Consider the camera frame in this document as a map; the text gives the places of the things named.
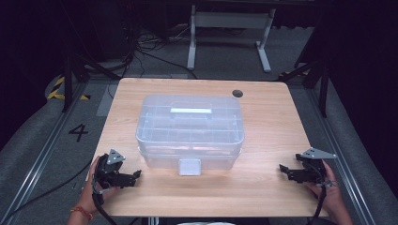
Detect person's left hand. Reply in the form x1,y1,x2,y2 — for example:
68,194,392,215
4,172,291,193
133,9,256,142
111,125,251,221
81,156,117,217

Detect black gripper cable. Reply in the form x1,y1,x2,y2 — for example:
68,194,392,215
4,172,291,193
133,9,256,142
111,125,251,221
91,187,119,225
308,184,329,225

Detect black tripod stand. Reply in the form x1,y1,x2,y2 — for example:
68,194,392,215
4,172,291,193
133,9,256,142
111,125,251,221
278,57,331,119
60,51,122,113

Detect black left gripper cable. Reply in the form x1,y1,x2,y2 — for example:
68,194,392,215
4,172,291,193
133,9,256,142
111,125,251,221
91,187,119,225

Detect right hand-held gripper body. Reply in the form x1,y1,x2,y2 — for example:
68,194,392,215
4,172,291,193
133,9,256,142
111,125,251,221
295,146,339,185

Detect aluminium floor rail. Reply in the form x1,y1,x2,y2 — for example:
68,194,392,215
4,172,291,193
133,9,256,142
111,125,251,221
303,87,380,225
0,79,91,225

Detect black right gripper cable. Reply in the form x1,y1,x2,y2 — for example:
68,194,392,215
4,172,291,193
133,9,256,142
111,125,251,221
308,184,329,225

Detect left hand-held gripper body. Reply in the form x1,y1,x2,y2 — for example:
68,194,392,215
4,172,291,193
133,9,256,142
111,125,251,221
93,148,135,189

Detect orange bracelet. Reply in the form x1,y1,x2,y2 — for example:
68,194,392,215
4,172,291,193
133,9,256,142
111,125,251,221
69,205,95,221

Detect person's right hand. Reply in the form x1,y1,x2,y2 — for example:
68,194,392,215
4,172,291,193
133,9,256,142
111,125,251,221
304,160,345,218

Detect clear plastic storage box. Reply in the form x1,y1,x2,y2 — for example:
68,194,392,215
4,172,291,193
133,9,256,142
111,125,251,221
134,93,246,177

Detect tangle of black floor cables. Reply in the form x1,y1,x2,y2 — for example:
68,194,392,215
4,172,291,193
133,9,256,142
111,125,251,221
120,22,199,80

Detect thin black floor cable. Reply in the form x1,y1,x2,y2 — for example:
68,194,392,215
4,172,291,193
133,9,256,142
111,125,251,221
0,158,95,225

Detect grey metal stand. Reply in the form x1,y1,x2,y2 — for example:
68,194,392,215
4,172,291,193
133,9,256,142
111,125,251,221
186,4,277,74

